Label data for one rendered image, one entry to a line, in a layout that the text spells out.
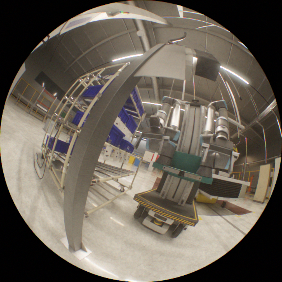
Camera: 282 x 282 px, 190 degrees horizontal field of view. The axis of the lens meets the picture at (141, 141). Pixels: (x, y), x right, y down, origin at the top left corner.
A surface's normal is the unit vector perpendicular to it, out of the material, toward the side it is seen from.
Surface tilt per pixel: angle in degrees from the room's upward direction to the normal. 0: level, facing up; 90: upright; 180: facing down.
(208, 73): 180
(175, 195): 90
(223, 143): 66
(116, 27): 176
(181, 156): 90
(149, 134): 155
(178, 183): 90
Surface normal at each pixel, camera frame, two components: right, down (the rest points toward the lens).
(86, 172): 0.90, 0.28
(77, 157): -0.25, -0.30
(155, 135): -0.38, 0.72
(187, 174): -0.50, -0.36
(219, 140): -0.39, -0.72
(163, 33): -0.29, 0.93
